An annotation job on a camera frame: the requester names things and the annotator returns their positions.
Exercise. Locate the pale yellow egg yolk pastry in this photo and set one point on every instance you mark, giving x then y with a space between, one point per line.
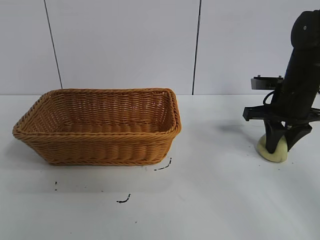
278 155

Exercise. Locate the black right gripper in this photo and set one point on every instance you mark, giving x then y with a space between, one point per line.
295 105

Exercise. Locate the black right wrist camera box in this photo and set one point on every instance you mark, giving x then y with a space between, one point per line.
262 84

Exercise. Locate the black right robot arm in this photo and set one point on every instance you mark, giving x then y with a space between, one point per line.
303 50

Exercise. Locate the brown woven wicker basket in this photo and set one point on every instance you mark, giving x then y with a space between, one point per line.
100 150

